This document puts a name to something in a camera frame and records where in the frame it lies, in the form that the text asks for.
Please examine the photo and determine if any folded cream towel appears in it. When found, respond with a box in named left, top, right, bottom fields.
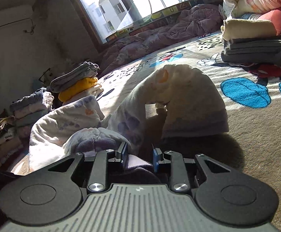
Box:
left=221, top=19, right=277, bottom=41

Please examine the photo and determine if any window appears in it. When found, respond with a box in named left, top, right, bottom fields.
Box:
left=70, top=0, right=187, bottom=52

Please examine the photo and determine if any folded cream garment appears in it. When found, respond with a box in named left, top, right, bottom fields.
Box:
left=62, top=84, right=104, bottom=106

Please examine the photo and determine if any Mickey Mouse plush blanket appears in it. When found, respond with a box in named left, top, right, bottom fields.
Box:
left=9, top=30, right=281, bottom=232

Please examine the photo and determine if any folded pastel clothes stack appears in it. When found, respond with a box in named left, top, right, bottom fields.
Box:
left=0, top=87, right=54, bottom=168

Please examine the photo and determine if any folded grey garment on stack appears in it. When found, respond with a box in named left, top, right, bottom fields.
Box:
left=49, top=61, right=99, bottom=93

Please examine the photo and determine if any purple quilted comforter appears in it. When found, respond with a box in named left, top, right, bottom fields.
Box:
left=98, top=4, right=223, bottom=77

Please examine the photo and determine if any folded yellow garment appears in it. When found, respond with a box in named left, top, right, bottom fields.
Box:
left=58, top=77, right=98, bottom=102

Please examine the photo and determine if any folded dark grey garment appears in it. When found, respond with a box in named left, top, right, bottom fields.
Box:
left=221, top=35, right=281, bottom=66

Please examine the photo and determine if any wall air conditioner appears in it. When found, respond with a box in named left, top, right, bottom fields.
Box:
left=0, top=5, right=33, bottom=28

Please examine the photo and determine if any white floral purple-cuffed garment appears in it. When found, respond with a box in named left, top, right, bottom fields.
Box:
left=29, top=64, right=229, bottom=171

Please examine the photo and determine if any red pillow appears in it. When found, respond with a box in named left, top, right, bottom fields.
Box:
left=258, top=2, right=281, bottom=42

